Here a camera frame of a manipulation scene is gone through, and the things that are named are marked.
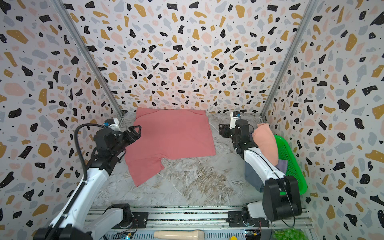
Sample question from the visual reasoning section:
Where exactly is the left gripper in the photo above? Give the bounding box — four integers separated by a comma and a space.
111, 124, 140, 157

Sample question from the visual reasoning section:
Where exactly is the red pink t-shirt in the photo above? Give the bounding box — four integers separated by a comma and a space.
125, 108, 216, 187

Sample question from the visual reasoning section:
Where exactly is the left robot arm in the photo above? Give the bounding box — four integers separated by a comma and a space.
33, 125, 141, 240

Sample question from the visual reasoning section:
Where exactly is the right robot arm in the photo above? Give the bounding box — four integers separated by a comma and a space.
219, 117, 302, 226

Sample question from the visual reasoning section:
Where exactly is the light peach t-shirt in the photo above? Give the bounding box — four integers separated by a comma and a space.
252, 123, 279, 166

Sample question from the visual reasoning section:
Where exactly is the grey blue t-shirt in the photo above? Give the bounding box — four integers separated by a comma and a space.
245, 162, 265, 193

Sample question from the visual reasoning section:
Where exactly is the lavender purple t-shirt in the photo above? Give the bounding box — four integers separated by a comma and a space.
276, 159, 288, 174

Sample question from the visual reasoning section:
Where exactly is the green plastic laundry basket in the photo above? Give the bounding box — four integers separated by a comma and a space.
275, 135, 308, 195

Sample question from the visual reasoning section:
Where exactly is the left electronics board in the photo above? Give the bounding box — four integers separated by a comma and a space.
113, 231, 135, 240

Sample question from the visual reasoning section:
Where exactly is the electronics board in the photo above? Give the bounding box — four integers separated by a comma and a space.
245, 230, 261, 240
113, 231, 135, 240

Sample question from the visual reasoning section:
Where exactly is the right electronics board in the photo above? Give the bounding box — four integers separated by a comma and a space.
245, 230, 261, 240

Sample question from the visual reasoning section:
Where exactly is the green bubble wrap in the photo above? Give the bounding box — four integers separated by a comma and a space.
273, 229, 308, 240

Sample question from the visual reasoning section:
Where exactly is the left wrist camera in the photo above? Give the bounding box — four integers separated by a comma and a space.
103, 118, 121, 131

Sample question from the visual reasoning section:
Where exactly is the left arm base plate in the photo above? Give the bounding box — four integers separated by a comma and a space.
112, 212, 149, 231

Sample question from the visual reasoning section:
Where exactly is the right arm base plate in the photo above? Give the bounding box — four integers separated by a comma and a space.
227, 209, 270, 228

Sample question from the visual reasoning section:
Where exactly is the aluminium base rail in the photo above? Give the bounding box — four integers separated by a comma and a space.
56, 205, 316, 240

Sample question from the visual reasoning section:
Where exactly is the beige cylindrical handle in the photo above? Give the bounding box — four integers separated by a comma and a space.
154, 230, 205, 240

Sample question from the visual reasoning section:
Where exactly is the left aluminium corner post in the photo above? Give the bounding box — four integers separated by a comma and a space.
51, 0, 124, 120

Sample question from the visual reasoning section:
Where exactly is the aluminium corner post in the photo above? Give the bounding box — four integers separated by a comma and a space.
51, 0, 124, 120
261, 0, 319, 123

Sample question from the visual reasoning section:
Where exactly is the right aluminium corner post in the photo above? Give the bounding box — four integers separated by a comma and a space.
261, 0, 319, 123

